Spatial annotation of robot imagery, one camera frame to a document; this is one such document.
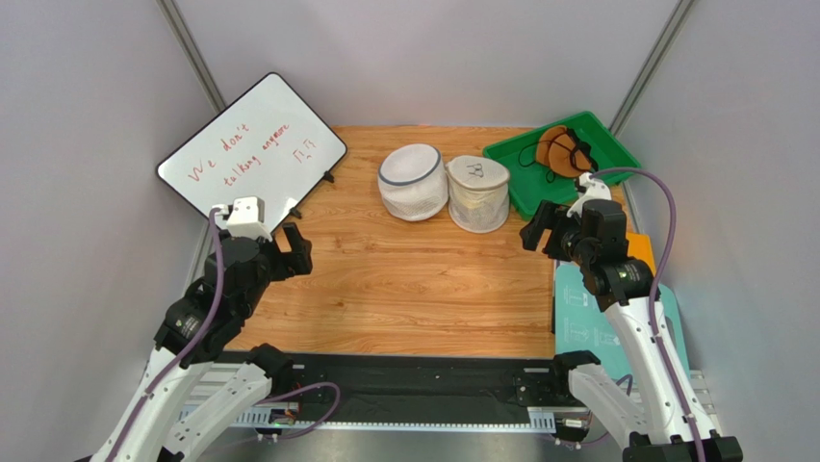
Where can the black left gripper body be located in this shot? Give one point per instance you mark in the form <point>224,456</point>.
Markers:
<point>276,265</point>

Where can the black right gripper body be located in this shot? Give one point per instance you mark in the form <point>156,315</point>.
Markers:
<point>550,229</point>

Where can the beige-trimmed white mesh bag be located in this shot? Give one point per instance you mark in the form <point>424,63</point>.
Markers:
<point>478,193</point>

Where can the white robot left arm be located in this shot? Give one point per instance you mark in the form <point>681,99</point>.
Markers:
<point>191,338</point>

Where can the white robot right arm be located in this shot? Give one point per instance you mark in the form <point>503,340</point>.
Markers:
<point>669,423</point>

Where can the green plastic tray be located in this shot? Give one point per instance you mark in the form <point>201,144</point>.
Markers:
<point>531,183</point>

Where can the orange clip file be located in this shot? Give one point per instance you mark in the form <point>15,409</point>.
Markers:
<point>640,248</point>

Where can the teal folder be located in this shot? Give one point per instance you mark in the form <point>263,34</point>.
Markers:
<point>579,324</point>

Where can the whiteboard with red writing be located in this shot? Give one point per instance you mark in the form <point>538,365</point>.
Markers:
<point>268,143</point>

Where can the blue-trimmed white mesh bag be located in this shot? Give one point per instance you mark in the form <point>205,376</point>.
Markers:
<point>413,183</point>

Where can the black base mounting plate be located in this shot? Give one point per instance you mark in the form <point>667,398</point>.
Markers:
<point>385,389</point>

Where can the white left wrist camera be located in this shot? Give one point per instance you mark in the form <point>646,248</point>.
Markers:
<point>245,218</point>

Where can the brown cloth with black strap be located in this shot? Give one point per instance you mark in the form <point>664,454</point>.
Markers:
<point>561,152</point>

